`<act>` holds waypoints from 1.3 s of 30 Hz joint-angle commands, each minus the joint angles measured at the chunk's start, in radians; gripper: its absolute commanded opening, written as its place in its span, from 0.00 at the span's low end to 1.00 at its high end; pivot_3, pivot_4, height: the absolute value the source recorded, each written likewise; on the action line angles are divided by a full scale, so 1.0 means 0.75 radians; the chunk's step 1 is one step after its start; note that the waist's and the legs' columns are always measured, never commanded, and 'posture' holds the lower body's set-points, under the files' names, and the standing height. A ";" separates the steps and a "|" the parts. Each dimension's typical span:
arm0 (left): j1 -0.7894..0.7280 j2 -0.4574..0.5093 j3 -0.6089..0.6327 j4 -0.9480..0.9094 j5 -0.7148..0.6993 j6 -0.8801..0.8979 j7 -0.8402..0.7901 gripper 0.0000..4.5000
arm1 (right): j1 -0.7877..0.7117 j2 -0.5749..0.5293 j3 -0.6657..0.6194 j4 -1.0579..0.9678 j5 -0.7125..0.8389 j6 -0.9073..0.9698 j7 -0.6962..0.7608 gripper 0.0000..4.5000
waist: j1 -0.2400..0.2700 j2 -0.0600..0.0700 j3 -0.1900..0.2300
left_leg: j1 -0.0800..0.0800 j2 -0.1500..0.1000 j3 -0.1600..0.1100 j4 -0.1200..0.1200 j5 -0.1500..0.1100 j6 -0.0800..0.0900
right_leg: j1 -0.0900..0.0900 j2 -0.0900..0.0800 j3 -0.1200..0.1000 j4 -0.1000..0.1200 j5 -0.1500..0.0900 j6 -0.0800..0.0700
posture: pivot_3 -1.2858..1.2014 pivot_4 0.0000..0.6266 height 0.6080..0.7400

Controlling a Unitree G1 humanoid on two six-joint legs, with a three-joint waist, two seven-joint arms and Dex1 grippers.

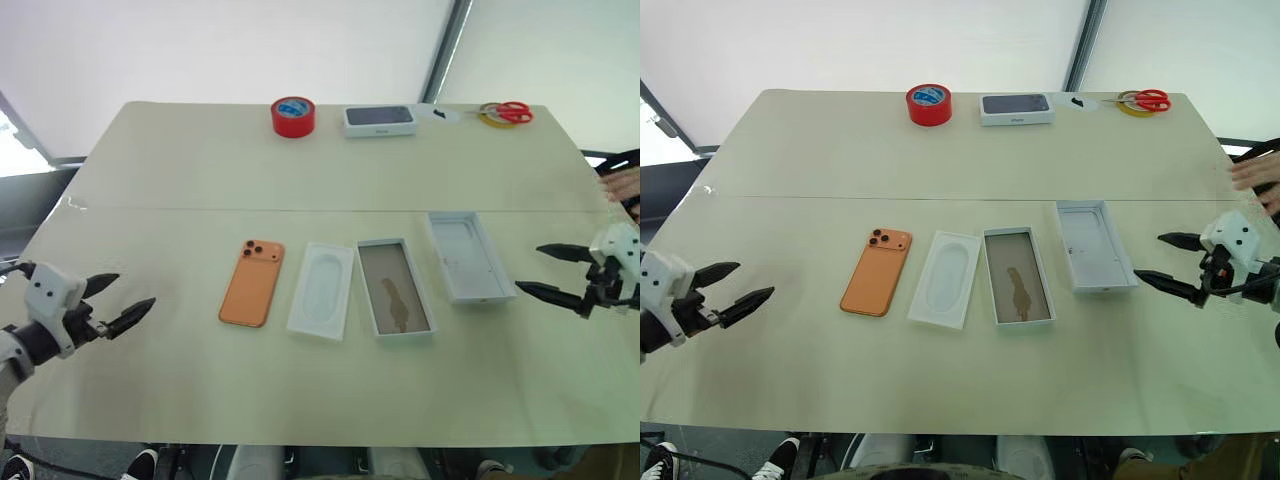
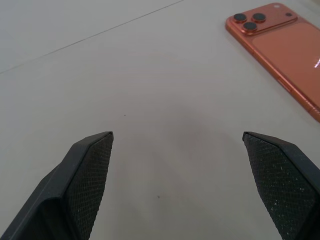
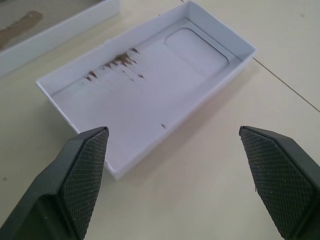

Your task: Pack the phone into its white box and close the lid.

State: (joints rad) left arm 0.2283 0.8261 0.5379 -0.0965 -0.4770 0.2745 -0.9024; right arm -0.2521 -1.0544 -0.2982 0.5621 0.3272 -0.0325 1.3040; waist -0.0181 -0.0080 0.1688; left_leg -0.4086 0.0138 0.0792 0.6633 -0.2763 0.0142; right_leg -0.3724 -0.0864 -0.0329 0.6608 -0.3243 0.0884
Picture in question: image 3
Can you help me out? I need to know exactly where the white phone box base tray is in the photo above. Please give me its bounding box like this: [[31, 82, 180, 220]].
[[35, 0, 258, 181]]

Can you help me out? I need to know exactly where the orange phone box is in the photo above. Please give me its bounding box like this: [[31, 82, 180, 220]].
[[0, 0, 121, 78]]

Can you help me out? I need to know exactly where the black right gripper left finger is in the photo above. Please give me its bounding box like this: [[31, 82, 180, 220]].
[[0, 126, 110, 240]]

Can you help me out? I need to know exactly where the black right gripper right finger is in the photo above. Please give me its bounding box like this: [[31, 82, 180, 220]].
[[238, 125, 320, 240]]

